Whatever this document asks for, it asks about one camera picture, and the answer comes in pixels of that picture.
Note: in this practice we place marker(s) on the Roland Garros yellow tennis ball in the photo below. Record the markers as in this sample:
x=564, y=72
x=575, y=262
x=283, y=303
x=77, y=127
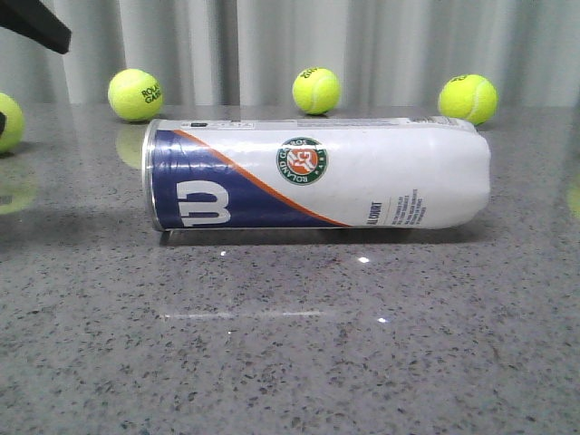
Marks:
x=135, y=95

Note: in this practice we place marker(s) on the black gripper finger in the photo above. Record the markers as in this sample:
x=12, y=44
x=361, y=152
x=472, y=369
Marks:
x=32, y=19

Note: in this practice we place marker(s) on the grey pleated curtain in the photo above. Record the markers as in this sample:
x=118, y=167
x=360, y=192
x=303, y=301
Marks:
x=385, y=53

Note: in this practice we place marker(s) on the right yellow tennis ball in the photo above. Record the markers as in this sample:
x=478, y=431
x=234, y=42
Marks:
x=470, y=97

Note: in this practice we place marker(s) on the white blue tennis ball can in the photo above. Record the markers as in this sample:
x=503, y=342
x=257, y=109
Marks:
x=428, y=172

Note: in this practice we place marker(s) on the centre yellow tennis ball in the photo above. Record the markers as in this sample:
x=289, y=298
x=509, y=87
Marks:
x=316, y=90

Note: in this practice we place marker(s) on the far left yellow tennis ball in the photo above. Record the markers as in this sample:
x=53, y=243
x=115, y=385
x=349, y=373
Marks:
x=12, y=123

